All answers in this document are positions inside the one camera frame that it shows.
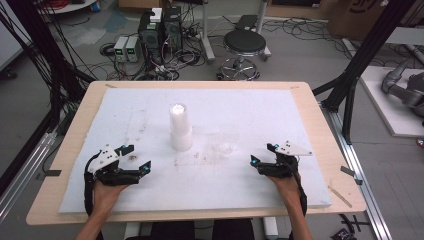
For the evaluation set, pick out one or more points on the black computer tower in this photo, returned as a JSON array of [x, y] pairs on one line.
[[172, 30], [150, 36]]

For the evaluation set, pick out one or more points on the aluminium rail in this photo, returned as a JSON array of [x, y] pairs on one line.
[[360, 176], [23, 176]]

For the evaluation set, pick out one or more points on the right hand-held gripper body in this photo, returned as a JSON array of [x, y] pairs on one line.
[[283, 165]]

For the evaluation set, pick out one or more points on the grey metal stand leg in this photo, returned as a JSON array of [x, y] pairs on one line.
[[207, 36], [263, 30]]

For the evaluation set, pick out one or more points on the brown cardboard box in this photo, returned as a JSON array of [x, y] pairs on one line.
[[356, 20]]

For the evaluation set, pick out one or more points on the thin wooden stick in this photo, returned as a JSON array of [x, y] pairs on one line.
[[340, 196]]

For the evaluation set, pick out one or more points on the black metal frame post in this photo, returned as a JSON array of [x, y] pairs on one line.
[[363, 56]]

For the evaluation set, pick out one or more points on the person's right leg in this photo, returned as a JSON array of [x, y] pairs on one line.
[[232, 230]]

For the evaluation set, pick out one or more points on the person's left hand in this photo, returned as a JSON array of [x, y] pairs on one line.
[[106, 196]]

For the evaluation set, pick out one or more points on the clear plastic cup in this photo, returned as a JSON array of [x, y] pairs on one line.
[[224, 148]]

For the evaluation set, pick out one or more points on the person's leg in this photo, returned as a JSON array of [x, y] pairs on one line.
[[232, 230], [173, 230]]

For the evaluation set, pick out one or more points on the grey table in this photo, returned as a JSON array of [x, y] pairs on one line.
[[406, 36]]

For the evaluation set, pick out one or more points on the person's left leg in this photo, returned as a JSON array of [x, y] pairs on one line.
[[173, 230]]

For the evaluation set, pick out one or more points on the grey bench power supply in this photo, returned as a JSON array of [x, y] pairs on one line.
[[120, 48], [132, 49]]

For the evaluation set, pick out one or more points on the white table leg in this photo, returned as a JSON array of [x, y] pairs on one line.
[[132, 230], [270, 227]]

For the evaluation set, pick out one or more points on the black round stool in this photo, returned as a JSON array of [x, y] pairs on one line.
[[244, 41]]

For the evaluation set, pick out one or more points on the flat black device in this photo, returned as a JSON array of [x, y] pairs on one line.
[[246, 21]]

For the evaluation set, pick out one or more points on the stack of white plastic cups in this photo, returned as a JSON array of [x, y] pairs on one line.
[[180, 133]]

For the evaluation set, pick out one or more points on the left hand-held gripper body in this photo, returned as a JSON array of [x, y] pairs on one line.
[[106, 163]]

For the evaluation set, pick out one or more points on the white foam mat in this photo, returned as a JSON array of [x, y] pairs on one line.
[[233, 110]]

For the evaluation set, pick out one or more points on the white floor board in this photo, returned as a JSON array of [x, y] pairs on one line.
[[390, 110]]

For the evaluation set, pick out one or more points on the person's right hand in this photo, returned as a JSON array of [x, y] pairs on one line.
[[286, 191]]

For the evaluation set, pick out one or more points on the small black floor device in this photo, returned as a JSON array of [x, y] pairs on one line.
[[342, 234]]

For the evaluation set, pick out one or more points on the small white box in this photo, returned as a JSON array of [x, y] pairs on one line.
[[156, 14]]

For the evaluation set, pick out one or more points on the white round table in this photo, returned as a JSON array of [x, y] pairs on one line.
[[71, 6]]

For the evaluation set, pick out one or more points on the dark grey tape strip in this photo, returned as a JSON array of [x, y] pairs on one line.
[[347, 171], [53, 173]]

